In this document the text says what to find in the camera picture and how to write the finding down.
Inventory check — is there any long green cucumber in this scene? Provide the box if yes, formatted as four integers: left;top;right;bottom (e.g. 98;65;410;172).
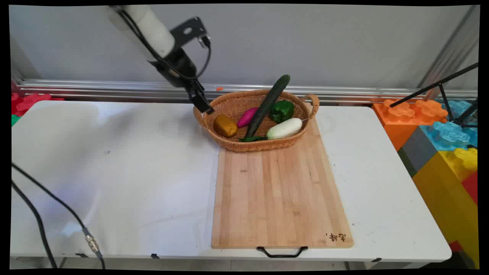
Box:
244;74;291;139

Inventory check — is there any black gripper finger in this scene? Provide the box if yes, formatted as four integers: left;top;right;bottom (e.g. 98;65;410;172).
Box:
195;80;215;114
185;84;209;114

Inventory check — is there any aluminium frame rail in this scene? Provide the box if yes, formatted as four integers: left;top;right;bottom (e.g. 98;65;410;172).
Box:
15;79;478;104

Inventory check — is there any black tripod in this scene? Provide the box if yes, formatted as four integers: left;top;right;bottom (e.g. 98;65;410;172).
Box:
389;63;479;128

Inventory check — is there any brown potato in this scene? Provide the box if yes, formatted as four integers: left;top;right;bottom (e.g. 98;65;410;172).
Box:
213;115;238;138

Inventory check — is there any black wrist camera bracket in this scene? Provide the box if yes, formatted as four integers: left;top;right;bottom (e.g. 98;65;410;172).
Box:
170;16;211;49

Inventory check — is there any thin black cable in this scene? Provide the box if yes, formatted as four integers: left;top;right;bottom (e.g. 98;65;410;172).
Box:
11;180;58;269

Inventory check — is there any woven wicker basket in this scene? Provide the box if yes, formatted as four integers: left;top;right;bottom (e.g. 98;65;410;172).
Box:
193;89;320;152

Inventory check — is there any black cutting board handle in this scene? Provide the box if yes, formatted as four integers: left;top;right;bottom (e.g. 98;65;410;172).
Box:
256;246;308;258

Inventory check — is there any wooden cutting board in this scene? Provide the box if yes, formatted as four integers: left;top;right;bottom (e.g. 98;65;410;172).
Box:
211;115;354;249

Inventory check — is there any white radish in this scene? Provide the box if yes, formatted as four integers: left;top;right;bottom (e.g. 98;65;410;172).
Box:
266;118;303;140

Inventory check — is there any blue toy block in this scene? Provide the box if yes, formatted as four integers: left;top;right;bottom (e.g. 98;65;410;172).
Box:
419;100;478;152

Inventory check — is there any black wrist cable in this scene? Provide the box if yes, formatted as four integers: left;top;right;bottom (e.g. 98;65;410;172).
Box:
118;10;212;81

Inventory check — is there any red toy block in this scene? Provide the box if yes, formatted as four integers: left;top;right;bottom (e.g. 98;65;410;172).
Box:
11;93;65;117

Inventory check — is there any purple sweet potato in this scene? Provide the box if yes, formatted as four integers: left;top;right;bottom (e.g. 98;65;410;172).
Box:
237;107;259;128

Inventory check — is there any yellow toy block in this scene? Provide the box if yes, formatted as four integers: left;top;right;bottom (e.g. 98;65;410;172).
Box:
412;147;479;268

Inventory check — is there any green bell pepper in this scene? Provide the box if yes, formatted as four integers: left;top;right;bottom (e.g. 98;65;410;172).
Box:
269;100;295;124

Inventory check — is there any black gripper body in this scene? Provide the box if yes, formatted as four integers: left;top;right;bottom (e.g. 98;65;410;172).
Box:
154;47;198;89

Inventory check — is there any black cable with metal connector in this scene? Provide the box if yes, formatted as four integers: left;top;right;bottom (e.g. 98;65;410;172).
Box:
11;163;105;270

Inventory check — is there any orange toy block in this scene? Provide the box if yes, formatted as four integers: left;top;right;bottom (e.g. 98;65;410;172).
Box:
371;99;449;152

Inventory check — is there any grey toy block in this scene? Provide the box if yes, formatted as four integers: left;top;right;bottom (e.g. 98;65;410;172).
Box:
397;126;438;178

